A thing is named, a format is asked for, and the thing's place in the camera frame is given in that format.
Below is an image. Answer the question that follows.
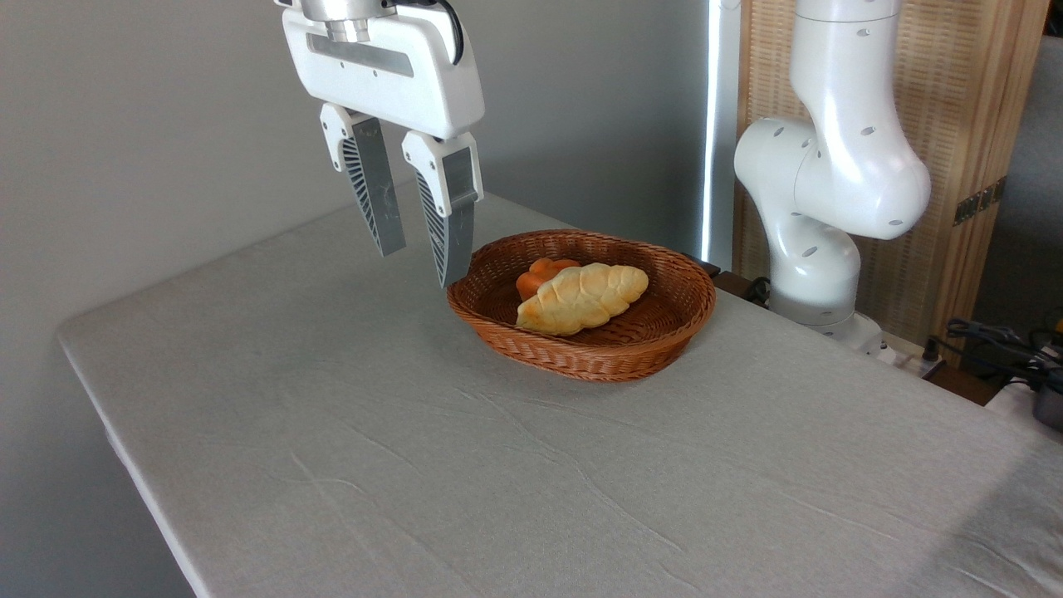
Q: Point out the brown wicker basket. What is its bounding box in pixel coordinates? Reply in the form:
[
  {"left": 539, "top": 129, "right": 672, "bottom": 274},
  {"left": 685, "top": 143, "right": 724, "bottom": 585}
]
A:
[{"left": 447, "top": 230, "right": 717, "bottom": 383}]

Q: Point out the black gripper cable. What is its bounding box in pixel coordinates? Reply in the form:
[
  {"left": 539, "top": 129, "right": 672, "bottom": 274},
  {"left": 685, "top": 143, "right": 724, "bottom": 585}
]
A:
[{"left": 389, "top": 0, "right": 464, "bottom": 66}]

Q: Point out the dark metal screen hinge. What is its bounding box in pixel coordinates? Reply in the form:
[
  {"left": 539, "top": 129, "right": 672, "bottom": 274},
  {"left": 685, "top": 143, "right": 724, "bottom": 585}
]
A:
[{"left": 953, "top": 176, "right": 1007, "bottom": 227}]

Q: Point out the white power strip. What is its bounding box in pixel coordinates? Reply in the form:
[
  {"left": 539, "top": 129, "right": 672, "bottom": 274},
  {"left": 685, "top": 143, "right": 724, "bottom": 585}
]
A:
[{"left": 864, "top": 331, "right": 948, "bottom": 376}]

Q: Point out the small orange muffin bread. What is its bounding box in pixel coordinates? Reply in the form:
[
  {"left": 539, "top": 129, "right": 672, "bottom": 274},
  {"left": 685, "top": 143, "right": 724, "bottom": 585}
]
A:
[{"left": 516, "top": 257, "right": 582, "bottom": 301}]

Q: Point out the black cable bundle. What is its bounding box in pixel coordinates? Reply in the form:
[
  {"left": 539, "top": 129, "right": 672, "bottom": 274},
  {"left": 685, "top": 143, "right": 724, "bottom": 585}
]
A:
[{"left": 922, "top": 318, "right": 1063, "bottom": 393}]

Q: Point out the grey tablecloth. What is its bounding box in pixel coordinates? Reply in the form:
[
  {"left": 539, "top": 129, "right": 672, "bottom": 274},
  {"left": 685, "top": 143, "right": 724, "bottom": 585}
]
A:
[{"left": 56, "top": 179, "right": 1063, "bottom": 598}]

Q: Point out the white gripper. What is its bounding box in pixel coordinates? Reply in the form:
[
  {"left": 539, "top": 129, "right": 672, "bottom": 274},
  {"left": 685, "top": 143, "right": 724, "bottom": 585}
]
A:
[{"left": 281, "top": 4, "right": 486, "bottom": 289}]

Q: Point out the white vertical pole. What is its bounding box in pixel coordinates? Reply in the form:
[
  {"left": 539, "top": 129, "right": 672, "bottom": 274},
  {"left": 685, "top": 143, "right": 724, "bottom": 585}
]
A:
[{"left": 700, "top": 0, "right": 742, "bottom": 271}]

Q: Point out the braided golden bread loaf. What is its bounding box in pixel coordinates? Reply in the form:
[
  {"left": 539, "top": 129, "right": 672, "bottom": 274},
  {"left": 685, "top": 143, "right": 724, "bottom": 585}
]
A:
[{"left": 516, "top": 262, "right": 649, "bottom": 336}]

